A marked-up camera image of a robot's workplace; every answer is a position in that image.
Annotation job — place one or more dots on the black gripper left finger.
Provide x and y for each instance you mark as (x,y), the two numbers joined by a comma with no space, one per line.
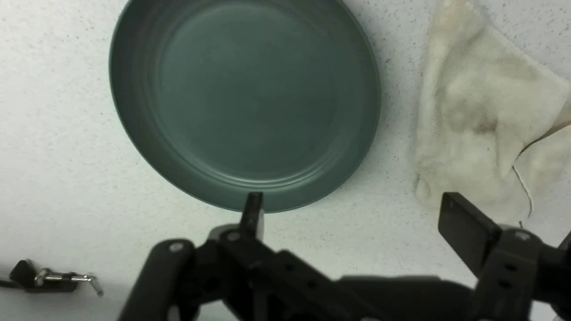
(180,268)

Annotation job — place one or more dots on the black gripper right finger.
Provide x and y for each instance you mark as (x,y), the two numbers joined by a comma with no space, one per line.
(506,261)

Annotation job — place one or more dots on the white cloth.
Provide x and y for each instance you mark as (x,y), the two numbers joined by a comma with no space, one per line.
(476,107)

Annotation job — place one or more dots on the dark green round plate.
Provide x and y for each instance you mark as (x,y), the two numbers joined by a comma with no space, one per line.
(244,95)

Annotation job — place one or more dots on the black clip with metal hook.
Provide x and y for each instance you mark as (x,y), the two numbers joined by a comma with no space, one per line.
(30,277)

